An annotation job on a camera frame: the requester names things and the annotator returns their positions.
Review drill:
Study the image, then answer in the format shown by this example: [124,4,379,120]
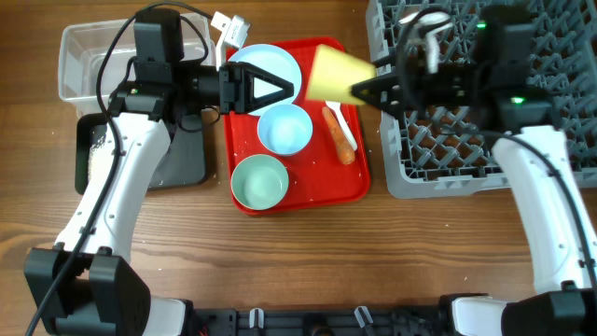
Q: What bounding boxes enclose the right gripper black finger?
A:
[351,91,396,115]
[351,72,396,93]

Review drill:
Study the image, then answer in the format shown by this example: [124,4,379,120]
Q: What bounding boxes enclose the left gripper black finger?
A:
[237,62,294,90]
[240,89,294,112]

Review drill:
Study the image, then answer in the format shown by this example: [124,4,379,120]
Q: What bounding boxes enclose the light blue plate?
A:
[229,44,302,117]

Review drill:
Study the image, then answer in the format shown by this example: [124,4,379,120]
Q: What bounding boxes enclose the light blue bowl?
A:
[257,104,313,156]

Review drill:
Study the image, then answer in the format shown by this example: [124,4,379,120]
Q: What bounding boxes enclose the yellow plastic cup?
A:
[305,45,376,105]

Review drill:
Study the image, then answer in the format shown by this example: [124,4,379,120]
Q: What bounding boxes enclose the white plastic spoon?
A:
[326,101,358,151]

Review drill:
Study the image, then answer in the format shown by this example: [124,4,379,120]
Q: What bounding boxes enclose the orange carrot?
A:
[322,106,355,165]

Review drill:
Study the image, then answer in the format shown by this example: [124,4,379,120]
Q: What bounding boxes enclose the light green bowl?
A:
[230,154,289,211]

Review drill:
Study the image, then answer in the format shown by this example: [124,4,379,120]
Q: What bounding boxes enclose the white rice pile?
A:
[88,134,109,181]

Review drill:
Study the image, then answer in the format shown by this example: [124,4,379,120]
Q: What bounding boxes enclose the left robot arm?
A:
[24,1,295,335]

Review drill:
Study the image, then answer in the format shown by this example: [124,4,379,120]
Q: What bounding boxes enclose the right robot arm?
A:
[352,5,596,335]

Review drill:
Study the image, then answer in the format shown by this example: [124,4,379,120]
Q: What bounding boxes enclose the grey-green dishwasher rack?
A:
[366,0,596,199]

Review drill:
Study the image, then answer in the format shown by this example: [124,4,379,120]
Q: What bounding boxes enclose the black waste tray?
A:
[75,113,206,195]

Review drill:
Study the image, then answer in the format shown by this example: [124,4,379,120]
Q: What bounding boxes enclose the red plastic tray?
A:
[223,35,373,217]

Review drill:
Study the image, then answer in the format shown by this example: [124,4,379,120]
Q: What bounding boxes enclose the clear plastic bin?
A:
[58,13,215,117]

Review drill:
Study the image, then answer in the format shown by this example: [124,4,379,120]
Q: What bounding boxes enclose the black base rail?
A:
[194,306,459,336]

